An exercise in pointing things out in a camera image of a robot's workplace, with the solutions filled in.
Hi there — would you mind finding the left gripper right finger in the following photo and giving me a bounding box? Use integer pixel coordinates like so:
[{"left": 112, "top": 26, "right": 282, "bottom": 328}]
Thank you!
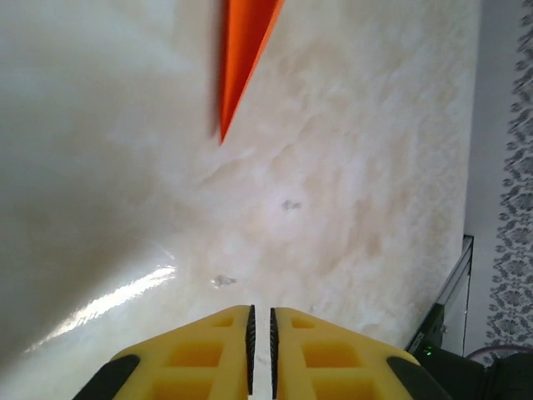
[{"left": 269, "top": 306, "right": 453, "bottom": 400}]

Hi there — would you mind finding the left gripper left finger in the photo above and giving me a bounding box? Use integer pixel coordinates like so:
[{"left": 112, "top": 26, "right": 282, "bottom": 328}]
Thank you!
[{"left": 77, "top": 304, "right": 257, "bottom": 400}]

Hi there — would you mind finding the orange square cloth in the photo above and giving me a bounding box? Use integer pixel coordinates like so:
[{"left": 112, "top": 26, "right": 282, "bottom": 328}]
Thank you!
[{"left": 216, "top": 0, "right": 288, "bottom": 146}]

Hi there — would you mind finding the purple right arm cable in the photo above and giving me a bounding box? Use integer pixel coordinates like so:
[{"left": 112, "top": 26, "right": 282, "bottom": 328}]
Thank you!
[{"left": 464, "top": 343, "right": 520, "bottom": 364}]

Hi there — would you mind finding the aluminium side rail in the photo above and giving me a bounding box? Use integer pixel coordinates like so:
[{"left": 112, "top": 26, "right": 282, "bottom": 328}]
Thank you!
[{"left": 406, "top": 232, "right": 476, "bottom": 358}]

